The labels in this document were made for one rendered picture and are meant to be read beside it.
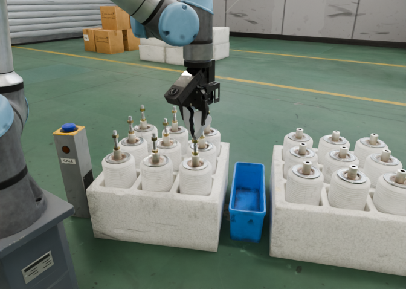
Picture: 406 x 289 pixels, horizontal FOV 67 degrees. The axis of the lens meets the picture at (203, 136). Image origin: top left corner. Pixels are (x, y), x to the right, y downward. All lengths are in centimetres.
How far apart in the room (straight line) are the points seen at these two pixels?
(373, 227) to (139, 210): 63
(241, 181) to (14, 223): 81
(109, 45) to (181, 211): 376
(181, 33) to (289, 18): 552
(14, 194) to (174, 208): 42
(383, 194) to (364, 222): 9
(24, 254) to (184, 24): 51
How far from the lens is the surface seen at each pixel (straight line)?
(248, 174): 120
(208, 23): 76
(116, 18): 456
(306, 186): 87
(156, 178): 89
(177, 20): 58
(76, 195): 112
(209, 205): 86
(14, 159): 64
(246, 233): 99
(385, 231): 94
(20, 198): 66
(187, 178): 86
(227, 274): 92
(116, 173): 93
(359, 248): 97
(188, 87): 74
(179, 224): 92
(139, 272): 94
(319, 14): 592
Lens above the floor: 69
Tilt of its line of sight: 24 degrees down
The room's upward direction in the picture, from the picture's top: straight up
